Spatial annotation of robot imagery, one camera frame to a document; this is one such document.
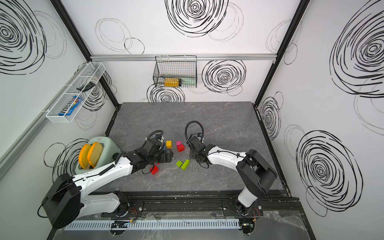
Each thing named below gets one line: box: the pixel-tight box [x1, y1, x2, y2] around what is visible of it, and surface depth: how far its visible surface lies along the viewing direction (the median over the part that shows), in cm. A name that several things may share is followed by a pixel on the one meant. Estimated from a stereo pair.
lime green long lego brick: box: [181, 159, 191, 171], surface depth 88 cm
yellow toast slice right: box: [87, 142, 103, 168], surface depth 72 cm
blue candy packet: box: [59, 96, 83, 116], surface depth 72 cm
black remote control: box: [76, 81, 96, 92], surface depth 82 cm
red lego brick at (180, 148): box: [177, 144, 185, 153], surface depth 96 cm
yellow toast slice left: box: [78, 144, 92, 169], surface depth 71 cm
